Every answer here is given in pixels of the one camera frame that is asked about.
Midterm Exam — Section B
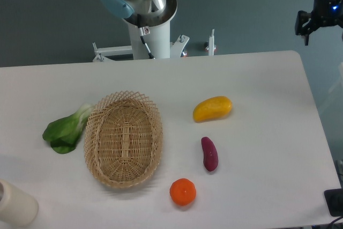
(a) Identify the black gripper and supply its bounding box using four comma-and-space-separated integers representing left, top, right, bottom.
295, 0, 342, 46

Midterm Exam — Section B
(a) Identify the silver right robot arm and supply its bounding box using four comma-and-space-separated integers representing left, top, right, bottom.
303, 0, 342, 46

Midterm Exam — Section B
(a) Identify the yellow mango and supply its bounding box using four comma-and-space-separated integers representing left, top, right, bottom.
192, 96, 233, 123

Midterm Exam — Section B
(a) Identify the purple sweet potato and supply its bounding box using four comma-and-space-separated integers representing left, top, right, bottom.
201, 137, 219, 172

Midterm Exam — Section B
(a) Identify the black device at table edge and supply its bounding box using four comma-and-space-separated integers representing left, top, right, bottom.
324, 188, 342, 217

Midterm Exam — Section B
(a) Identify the orange tangerine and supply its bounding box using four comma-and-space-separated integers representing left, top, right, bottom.
169, 178, 197, 206

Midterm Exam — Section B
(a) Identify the oval wicker basket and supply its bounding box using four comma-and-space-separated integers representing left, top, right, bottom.
84, 91, 163, 189

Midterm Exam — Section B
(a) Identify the green bok choy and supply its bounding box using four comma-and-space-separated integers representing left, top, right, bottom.
42, 104, 95, 154

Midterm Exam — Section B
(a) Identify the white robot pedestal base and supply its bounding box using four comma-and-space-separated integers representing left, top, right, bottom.
93, 0, 190, 62

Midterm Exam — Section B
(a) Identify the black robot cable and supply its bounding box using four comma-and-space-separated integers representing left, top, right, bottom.
137, 13, 155, 60

